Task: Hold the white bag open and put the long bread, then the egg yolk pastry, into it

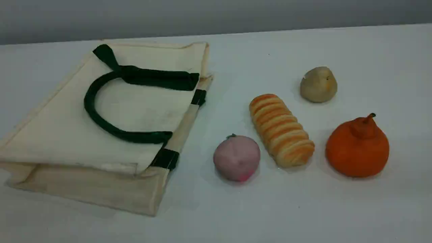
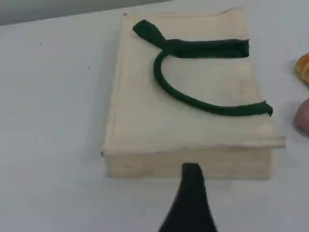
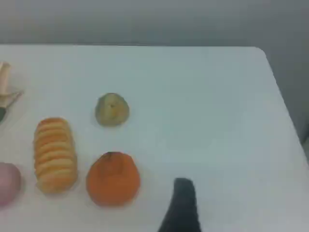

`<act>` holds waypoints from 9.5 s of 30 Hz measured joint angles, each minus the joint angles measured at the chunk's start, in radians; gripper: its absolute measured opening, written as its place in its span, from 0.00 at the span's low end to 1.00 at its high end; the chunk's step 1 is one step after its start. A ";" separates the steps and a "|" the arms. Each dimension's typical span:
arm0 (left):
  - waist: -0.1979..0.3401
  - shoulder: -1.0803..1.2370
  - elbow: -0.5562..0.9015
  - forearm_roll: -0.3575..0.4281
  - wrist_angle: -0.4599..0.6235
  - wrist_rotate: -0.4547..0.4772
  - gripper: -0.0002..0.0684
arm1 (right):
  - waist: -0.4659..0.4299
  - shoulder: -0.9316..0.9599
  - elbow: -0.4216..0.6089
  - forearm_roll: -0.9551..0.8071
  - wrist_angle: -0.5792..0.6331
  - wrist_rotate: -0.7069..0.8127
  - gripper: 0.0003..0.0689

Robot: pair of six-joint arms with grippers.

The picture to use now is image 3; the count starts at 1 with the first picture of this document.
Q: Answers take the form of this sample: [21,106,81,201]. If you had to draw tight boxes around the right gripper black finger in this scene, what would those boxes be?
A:
[158,177,201,232]

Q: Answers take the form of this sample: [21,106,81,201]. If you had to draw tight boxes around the beige potato toy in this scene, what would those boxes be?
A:
[95,92,130,127]

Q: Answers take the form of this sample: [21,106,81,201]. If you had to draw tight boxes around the long ridged golden bread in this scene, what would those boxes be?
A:
[33,117,78,194]

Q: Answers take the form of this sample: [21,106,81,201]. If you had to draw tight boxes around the cream canvas bag green handles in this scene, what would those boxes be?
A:
[0,61,25,124]

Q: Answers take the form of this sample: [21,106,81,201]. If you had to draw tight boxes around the orange tangerine with stem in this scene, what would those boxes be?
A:
[86,151,141,207]

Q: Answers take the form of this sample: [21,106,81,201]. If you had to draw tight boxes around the pink round peach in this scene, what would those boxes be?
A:
[0,162,22,206]

